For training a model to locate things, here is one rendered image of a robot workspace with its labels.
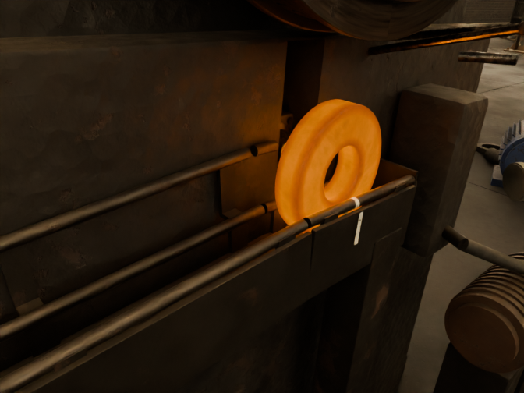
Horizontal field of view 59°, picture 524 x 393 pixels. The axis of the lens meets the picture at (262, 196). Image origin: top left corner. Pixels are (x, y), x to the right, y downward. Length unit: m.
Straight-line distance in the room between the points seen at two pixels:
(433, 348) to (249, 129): 1.09
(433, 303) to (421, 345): 0.22
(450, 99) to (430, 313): 1.03
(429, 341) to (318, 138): 1.10
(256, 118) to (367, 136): 0.13
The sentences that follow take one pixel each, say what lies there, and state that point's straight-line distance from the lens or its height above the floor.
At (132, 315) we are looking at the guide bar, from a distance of 0.37.
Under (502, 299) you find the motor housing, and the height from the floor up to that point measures 0.53.
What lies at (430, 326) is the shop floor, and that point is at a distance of 1.55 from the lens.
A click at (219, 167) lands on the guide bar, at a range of 0.46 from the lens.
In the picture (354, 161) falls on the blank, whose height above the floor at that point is 0.74.
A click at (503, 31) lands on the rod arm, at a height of 0.89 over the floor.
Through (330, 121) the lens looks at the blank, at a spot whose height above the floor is 0.80.
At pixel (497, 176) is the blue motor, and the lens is 2.76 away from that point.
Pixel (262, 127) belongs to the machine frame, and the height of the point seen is 0.78.
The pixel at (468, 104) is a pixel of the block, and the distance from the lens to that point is 0.66.
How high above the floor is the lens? 0.93
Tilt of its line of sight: 26 degrees down
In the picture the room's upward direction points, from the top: 4 degrees clockwise
